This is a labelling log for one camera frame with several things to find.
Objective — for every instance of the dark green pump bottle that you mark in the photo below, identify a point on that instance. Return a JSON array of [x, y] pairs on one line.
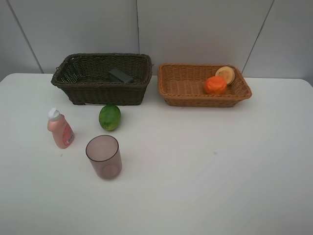
[[116, 75]]

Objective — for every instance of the pink bottle white cap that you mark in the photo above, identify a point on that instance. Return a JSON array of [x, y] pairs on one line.
[[59, 127]]

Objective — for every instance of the translucent pink plastic cup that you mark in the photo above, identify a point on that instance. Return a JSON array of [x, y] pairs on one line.
[[104, 155]]

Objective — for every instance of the green lime fruit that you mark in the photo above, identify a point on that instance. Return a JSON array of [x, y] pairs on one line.
[[109, 117]]

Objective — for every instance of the dark brown wicker basket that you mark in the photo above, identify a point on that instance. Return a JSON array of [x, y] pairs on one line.
[[84, 78]]

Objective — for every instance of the orange tangerine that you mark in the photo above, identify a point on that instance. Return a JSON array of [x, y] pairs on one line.
[[215, 85]]

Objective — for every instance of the orange wicker basket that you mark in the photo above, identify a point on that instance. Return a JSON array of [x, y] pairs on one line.
[[182, 84]]

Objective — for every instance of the red yellow half peach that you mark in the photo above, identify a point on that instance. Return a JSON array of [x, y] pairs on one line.
[[227, 73]]

